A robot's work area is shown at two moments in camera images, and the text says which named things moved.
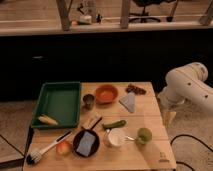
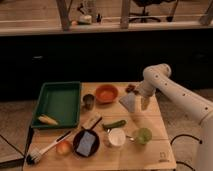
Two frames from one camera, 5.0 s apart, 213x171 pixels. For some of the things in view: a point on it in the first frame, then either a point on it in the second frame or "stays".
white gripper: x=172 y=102 → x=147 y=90
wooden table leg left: x=64 y=7 stays
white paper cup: x=116 y=137 stays
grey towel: x=128 y=101 stays
